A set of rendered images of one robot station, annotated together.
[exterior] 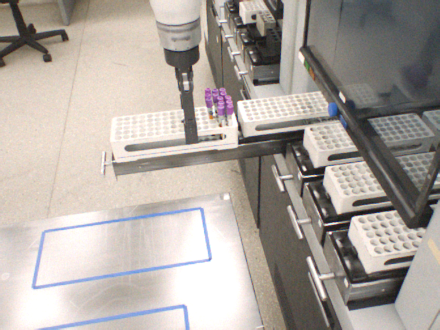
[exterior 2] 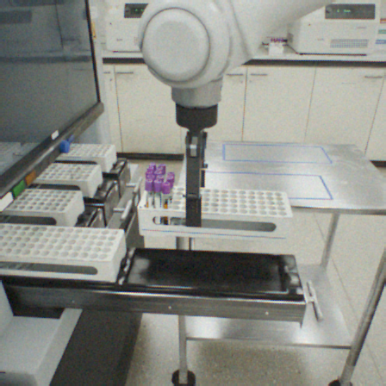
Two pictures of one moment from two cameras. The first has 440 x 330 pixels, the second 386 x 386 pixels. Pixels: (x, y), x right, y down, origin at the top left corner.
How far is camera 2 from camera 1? 1.48 m
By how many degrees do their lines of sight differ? 108
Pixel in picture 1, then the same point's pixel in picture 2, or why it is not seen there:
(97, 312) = (274, 164)
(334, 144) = (59, 194)
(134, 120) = (262, 210)
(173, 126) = (215, 200)
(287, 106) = (52, 246)
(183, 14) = not seen: hidden behind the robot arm
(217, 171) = not seen: outside the picture
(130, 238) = (259, 186)
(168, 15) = not seen: hidden behind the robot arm
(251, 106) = (96, 254)
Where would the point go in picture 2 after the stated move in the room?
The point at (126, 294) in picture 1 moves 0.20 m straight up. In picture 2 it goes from (258, 166) to (264, 102)
